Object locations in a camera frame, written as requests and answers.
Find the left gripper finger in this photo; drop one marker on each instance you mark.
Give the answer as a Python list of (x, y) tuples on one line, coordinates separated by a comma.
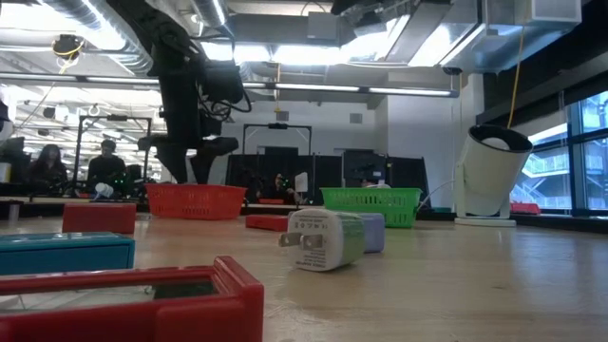
[(202, 168), (173, 164)]

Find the red rectangular box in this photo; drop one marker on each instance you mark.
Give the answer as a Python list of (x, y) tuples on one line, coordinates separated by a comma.
[(266, 223)]

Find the red wall charger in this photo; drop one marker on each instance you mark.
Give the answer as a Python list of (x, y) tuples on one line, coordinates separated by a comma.
[(99, 218)]

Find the green and white charger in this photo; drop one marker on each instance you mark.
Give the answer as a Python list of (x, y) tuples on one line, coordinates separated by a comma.
[(323, 242)]

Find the teal rectangular box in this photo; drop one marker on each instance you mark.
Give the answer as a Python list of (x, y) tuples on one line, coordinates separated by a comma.
[(62, 256)]

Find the red digital timer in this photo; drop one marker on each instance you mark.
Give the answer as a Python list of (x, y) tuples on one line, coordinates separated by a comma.
[(204, 318)]

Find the periwinkle multi-port charger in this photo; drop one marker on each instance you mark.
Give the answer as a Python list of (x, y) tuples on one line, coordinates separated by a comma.
[(375, 233)]

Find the red plastic basket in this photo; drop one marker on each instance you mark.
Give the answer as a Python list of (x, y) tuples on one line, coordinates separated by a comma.
[(195, 202)]

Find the person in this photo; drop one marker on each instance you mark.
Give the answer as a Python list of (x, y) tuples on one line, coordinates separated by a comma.
[(280, 187), (105, 171), (47, 171)]

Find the distant red item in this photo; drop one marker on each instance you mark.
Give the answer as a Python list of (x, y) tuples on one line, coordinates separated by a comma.
[(271, 201)]

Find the white card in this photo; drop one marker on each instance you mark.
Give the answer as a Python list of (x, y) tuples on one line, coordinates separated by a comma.
[(301, 182)]

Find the black partition screen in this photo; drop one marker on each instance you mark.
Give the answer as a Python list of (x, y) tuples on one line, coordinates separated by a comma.
[(328, 166)]

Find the long ceiling light bar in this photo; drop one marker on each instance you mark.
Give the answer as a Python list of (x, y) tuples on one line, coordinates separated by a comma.
[(313, 88)]

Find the black monitor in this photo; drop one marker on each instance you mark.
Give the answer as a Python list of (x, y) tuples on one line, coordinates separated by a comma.
[(14, 157)]

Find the green plastic basket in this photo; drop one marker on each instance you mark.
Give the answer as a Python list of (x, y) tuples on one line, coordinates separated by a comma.
[(370, 206)]

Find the white spot lamp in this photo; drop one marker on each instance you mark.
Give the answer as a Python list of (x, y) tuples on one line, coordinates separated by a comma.
[(484, 176)]

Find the distant red basket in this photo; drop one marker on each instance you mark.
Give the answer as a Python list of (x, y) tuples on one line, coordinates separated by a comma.
[(525, 209)]

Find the window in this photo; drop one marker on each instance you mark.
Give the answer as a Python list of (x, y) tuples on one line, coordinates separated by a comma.
[(589, 166)]

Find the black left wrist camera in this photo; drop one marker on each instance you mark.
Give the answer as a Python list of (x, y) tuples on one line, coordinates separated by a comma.
[(223, 81)]

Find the black frame rig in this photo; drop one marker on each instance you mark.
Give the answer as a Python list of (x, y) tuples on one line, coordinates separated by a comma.
[(278, 126), (116, 117)]

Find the grey wall box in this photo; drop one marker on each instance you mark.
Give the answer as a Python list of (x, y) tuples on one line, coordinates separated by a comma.
[(282, 116), (355, 118)]

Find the dome security camera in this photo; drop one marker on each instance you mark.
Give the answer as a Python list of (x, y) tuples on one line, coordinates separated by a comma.
[(452, 70)]

